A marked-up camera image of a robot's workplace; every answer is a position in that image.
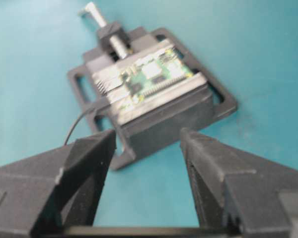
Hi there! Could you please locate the black bench vise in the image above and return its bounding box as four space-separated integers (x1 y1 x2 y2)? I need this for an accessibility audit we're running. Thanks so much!
67 27 237 170

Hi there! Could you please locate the silver vise screw handle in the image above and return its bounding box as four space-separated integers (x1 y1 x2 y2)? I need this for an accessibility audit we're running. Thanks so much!
79 2 132 59

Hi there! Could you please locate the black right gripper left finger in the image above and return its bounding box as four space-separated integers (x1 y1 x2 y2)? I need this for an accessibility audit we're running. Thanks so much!
0 129 116 238

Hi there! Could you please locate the black USB cable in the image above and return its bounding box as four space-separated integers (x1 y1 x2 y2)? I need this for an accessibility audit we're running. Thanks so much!
63 99 110 147

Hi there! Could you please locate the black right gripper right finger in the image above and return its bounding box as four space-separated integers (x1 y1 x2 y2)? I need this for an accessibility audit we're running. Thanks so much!
180 128 298 238

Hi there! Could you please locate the green circuit board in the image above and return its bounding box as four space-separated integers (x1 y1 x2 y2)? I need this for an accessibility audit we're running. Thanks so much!
119 47 194 104

